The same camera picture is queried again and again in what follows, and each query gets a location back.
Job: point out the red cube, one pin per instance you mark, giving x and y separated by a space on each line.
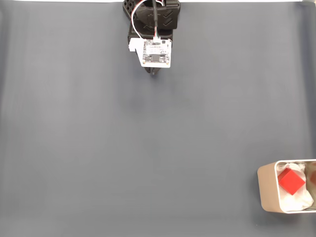
291 181

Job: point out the beige metal box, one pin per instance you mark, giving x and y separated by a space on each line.
266 187

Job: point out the dark blue table mat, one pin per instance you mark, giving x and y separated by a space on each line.
158 135

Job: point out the white crumpled tissue paper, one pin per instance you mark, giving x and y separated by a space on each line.
296 202

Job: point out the white camera board mount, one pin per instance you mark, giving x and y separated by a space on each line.
155 53

